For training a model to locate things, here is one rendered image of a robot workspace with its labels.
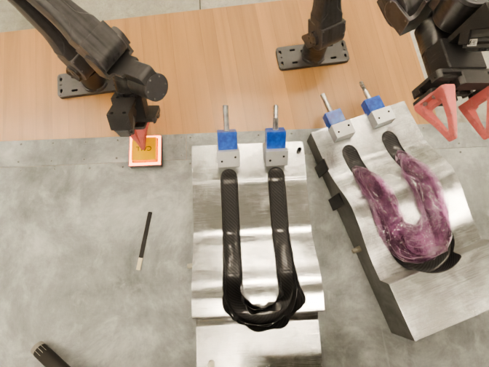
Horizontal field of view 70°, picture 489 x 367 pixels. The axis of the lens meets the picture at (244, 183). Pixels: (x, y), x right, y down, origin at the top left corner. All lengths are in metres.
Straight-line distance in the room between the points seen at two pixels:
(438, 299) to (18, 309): 0.92
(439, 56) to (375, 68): 0.48
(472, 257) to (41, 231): 0.98
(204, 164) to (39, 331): 0.53
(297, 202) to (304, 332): 0.28
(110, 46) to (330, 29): 0.49
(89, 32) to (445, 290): 0.86
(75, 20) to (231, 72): 0.43
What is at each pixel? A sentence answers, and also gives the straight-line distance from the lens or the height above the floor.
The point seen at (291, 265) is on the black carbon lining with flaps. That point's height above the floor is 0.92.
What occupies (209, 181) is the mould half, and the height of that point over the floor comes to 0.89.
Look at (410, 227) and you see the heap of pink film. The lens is 0.86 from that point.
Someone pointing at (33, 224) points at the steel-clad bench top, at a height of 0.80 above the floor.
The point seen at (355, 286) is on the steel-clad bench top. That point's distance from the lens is 0.90.
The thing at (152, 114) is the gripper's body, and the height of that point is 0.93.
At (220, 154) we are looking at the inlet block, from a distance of 0.76.
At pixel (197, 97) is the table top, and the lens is 0.98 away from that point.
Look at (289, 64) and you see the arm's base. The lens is 1.03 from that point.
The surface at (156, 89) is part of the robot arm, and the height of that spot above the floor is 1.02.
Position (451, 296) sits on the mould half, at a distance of 0.86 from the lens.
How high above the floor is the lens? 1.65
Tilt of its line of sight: 75 degrees down
